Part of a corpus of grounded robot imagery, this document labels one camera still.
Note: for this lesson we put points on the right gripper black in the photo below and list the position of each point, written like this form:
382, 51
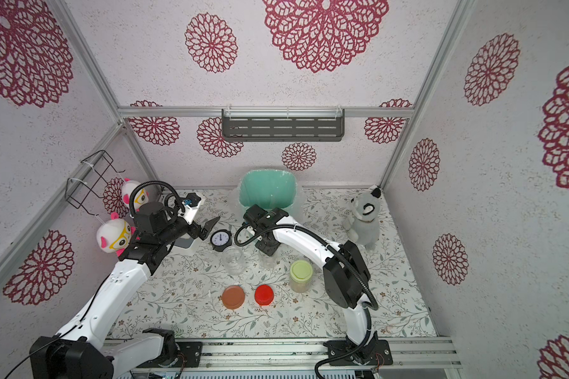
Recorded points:
254, 215

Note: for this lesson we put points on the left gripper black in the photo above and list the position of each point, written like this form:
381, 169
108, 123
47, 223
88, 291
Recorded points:
196, 231

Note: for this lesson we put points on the glass peanut jar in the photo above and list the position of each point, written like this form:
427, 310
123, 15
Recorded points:
233, 260

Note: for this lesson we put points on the green lid peanut jar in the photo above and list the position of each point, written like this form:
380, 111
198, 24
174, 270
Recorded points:
301, 273

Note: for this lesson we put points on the brown jar lid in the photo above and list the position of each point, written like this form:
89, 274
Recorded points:
233, 297

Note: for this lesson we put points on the red jar lid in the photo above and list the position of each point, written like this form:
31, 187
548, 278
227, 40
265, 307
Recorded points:
264, 295

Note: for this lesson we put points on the red lid peanut jar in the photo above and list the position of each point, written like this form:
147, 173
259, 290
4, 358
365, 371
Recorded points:
267, 262

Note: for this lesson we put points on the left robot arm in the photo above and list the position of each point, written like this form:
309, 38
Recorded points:
77, 350

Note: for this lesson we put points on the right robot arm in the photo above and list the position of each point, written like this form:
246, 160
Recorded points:
344, 271

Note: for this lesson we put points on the black alarm clock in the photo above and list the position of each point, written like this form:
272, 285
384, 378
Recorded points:
221, 240

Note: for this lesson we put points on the green trash bin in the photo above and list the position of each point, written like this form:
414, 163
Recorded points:
270, 189

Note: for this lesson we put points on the plush toy blue dotted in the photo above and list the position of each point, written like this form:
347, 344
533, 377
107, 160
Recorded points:
132, 196

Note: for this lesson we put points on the plush toy red striped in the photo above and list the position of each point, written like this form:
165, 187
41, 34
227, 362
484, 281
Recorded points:
115, 235

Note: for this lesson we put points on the grey husky plush toy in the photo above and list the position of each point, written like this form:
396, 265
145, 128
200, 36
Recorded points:
362, 224

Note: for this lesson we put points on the dark grey wall shelf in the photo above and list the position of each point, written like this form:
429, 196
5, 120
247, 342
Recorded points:
286, 126

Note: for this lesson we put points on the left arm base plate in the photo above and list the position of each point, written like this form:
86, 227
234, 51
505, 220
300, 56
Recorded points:
186, 354

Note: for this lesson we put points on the black wire wall rack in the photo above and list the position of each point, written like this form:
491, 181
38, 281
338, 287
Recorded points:
101, 183

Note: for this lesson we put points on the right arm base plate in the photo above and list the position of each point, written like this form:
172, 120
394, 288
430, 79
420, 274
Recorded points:
377, 353

